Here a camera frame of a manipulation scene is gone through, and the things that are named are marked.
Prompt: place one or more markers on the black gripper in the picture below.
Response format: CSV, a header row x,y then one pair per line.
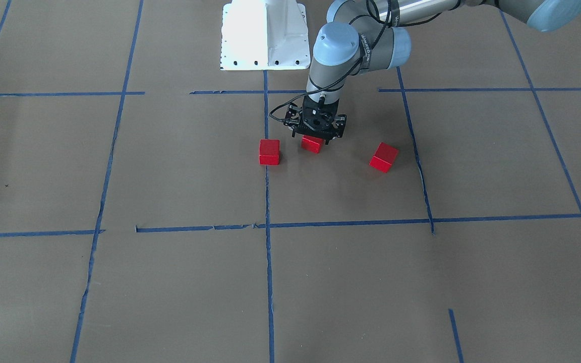
x,y
341,127

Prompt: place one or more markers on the red block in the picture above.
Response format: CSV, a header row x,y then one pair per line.
x,y
312,144
384,157

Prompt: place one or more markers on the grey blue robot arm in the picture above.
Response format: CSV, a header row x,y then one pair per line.
x,y
367,36

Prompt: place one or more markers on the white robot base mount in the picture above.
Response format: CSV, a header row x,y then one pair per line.
x,y
264,35

